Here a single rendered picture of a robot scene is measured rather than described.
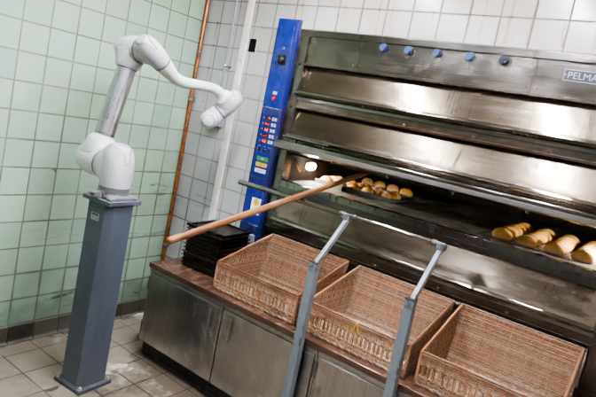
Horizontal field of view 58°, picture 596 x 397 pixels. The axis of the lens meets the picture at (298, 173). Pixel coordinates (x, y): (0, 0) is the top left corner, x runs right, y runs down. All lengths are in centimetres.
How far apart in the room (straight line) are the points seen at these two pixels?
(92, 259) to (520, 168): 211
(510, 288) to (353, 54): 149
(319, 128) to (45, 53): 155
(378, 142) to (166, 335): 162
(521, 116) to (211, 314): 186
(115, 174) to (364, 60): 147
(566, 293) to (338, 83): 159
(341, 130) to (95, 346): 174
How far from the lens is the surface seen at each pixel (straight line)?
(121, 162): 276
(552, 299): 273
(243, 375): 292
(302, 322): 255
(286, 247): 323
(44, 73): 323
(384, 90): 299
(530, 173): 270
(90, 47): 335
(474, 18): 288
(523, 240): 287
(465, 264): 281
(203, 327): 305
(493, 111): 276
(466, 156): 278
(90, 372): 310
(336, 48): 320
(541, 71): 276
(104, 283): 289
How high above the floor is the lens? 159
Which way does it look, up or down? 6 degrees down
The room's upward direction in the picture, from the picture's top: 11 degrees clockwise
